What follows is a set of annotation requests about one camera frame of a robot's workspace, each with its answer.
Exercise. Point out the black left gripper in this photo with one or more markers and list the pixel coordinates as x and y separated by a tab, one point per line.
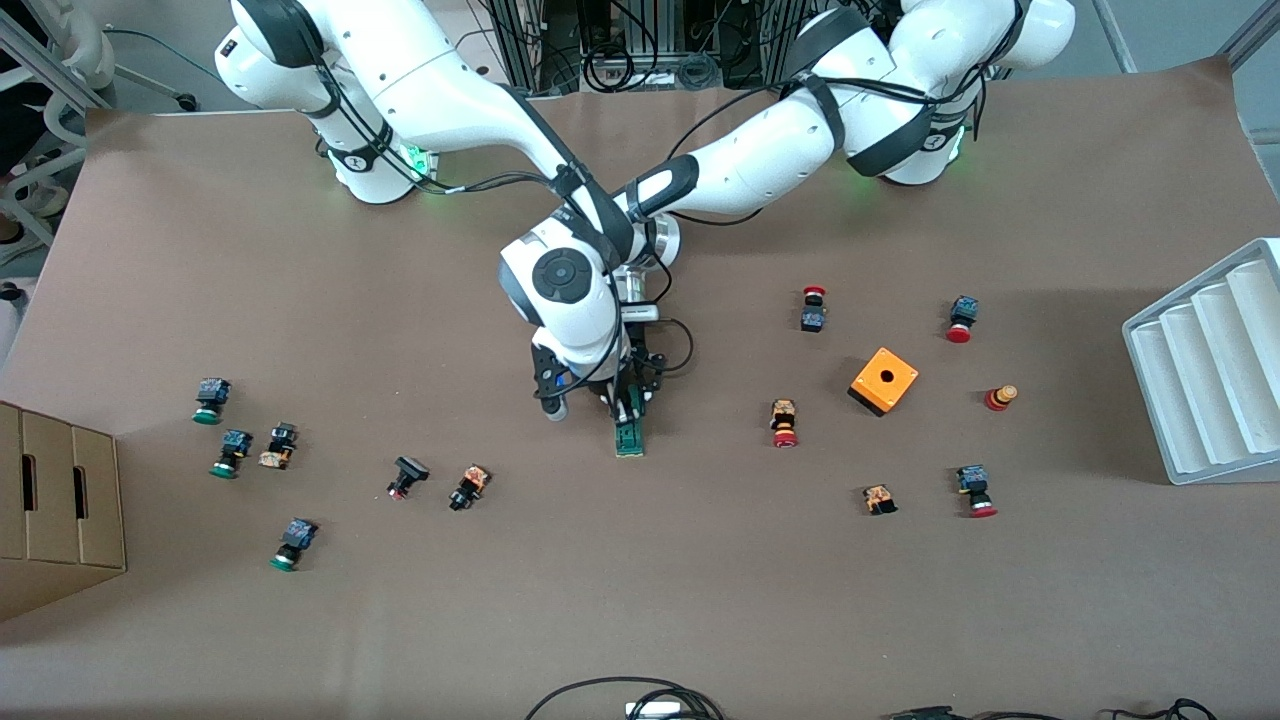
632	385

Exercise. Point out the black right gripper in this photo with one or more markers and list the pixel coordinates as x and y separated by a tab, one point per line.
599	388

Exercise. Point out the green load switch white lever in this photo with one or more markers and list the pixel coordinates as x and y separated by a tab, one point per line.
630	440

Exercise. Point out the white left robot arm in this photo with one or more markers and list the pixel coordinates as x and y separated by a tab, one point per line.
780	150

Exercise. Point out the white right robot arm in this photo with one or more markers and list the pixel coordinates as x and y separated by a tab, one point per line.
440	90

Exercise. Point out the red button orange contact block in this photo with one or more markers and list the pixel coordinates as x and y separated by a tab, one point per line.
784	420

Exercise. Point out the black button orange block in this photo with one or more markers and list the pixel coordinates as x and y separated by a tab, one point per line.
469	486
280	445

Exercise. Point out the red mushroom button blue block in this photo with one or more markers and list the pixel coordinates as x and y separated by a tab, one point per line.
962	318
975	488
813	312

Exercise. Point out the black square pushbutton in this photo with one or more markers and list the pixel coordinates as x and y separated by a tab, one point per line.
407	473

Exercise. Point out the orange black contact block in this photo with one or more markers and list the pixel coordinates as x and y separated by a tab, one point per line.
880	498

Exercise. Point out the green button blue block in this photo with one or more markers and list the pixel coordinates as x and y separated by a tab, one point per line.
211	397
232	450
294	540

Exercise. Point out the red yellow button head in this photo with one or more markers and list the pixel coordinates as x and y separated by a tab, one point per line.
1000	397

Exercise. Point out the white slotted tray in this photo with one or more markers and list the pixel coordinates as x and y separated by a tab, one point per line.
1205	380

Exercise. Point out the brown cardboard box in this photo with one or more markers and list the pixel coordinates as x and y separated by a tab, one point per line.
55	500

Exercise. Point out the orange button enclosure box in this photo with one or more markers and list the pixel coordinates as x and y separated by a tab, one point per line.
883	380

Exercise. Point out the aluminium frame rack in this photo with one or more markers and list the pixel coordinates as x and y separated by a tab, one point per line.
530	40

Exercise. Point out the white tubular frame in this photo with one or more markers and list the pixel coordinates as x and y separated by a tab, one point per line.
75	40

